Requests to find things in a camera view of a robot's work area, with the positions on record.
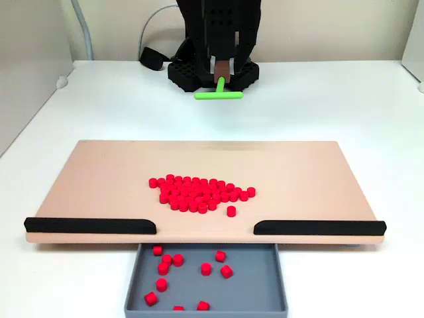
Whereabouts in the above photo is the green T-shaped pusher tool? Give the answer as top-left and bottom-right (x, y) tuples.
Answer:
(194, 56), (244, 101)

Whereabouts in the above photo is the grey tray container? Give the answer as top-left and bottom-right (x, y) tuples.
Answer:
(124, 242), (288, 318)

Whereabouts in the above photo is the black clamp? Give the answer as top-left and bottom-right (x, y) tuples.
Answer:
(138, 46), (166, 71)

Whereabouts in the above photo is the white pipe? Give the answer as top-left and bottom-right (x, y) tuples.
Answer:
(71, 0), (95, 61)

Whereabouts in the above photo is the beige board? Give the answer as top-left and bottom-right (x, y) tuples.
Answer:
(25, 140), (387, 248)

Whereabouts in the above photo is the grey wall cable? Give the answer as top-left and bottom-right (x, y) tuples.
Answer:
(138, 2), (180, 62)

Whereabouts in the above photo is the black edge rail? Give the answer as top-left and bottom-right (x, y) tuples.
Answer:
(23, 217), (157, 236)
(253, 219), (387, 237)

